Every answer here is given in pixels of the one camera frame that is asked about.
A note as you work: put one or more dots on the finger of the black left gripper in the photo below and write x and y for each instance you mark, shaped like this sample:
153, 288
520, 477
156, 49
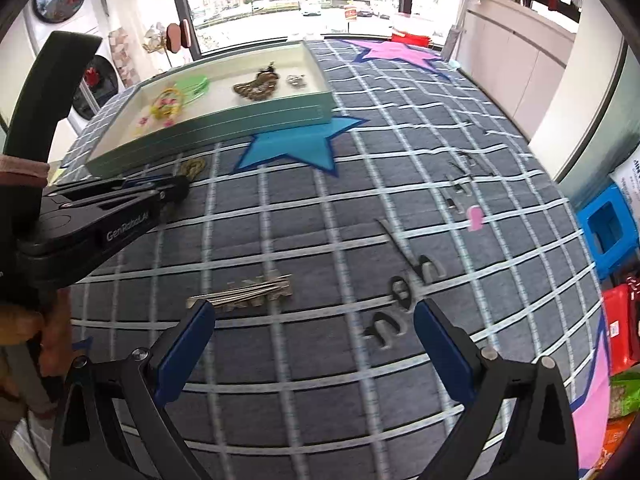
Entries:
172, 188

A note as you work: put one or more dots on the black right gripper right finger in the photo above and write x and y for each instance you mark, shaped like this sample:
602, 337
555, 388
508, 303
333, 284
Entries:
540, 441

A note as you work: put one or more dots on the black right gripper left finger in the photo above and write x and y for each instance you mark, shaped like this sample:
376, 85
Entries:
88, 441

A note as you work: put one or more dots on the silver spiky hair clip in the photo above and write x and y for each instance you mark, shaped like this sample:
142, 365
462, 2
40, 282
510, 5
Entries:
250, 293

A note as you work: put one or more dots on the beige flat jewelry tray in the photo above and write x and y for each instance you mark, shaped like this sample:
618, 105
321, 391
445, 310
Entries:
222, 114

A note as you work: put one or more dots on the left hand orange glove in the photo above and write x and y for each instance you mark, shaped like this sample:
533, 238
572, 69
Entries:
36, 353

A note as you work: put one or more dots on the green translucent bangle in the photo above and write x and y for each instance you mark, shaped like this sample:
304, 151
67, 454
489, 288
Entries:
192, 87

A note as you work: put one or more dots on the slipper drying rack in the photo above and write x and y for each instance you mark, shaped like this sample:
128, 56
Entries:
168, 39

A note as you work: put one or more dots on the grey checked bed cover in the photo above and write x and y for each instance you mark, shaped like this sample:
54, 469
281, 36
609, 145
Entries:
331, 382

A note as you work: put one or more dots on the black claw hair clip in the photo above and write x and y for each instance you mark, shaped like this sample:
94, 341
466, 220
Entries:
269, 69

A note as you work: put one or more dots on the white stacked washer dryer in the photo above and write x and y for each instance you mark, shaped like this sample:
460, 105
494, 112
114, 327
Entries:
101, 80

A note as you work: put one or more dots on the blue plastic stool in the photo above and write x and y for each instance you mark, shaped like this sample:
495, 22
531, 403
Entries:
610, 230

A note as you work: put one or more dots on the black hairpin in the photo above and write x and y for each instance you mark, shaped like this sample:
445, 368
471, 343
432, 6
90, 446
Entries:
409, 261

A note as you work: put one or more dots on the pink hair clip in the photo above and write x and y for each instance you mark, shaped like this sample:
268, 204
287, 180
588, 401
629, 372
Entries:
475, 216

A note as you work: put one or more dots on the red plastic bucket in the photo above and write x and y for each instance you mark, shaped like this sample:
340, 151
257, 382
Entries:
411, 40

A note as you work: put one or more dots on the white low cabinet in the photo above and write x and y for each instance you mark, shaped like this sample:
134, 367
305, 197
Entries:
516, 56

